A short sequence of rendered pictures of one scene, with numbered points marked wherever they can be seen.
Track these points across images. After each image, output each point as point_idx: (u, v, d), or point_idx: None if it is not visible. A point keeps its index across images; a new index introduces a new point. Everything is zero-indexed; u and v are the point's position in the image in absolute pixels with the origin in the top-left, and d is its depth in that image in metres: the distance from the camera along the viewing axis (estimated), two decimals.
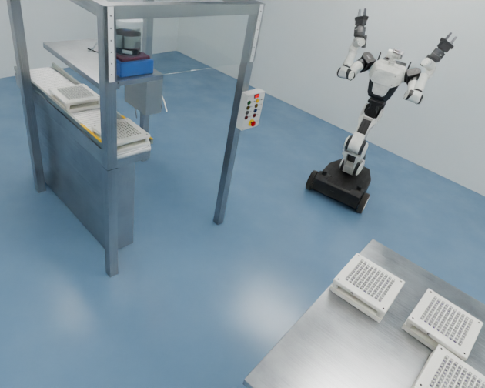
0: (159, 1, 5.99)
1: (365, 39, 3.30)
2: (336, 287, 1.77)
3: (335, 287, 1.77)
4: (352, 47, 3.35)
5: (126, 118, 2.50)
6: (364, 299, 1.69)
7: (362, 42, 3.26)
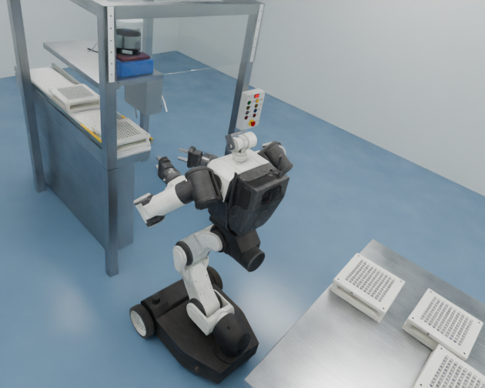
0: (159, 1, 5.99)
1: None
2: (336, 287, 1.77)
3: (335, 287, 1.77)
4: None
5: (126, 118, 2.50)
6: (364, 299, 1.69)
7: None
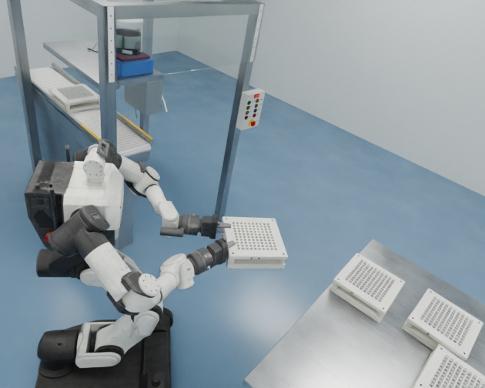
0: (159, 1, 5.99)
1: None
2: (336, 287, 1.77)
3: (335, 287, 1.77)
4: None
5: (286, 254, 1.66)
6: (364, 299, 1.69)
7: None
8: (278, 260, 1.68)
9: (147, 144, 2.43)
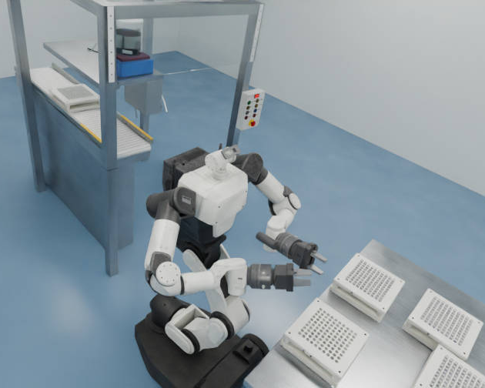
0: (159, 1, 5.99)
1: None
2: (336, 287, 1.77)
3: (335, 287, 1.77)
4: None
5: (342, 374, 1.39)
6: (364, 299, 1.69)
7: None
8: (332, 375, 1.42)
9: (147, 144, 2.43)
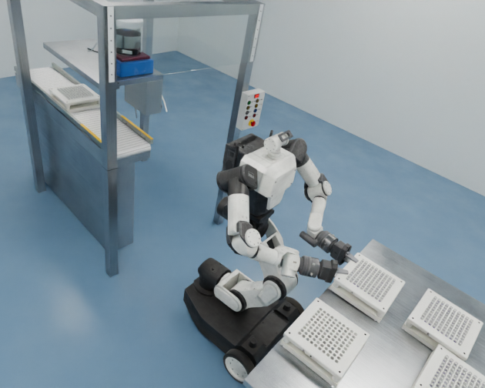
0: (159, 1, 5.99)
1: None
2: (336, 286, 1.76)
3: (335, 286, 1.76)
4: (285, 252, 1.77)
5: (342, 374, 1.39)
6: (364, 299, 1.68)
7: (285, 275, 1.78)
8: (332, 375, 1.42)
9: (147, 144, 2.43)
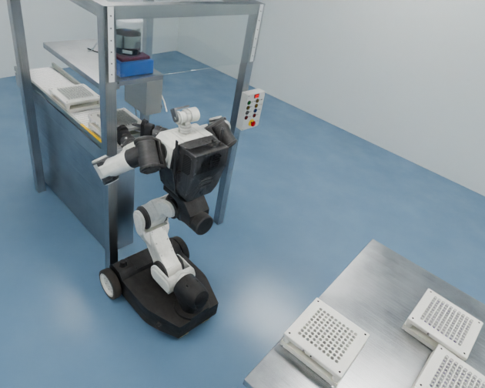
0: (159, 1, 5.99)
1: None
2: None
3: None
4: None
5: (342, 374, 1.39)
6: (132, 114, 2.46)
7: None
8: (332, 375, 1.42)
9: None
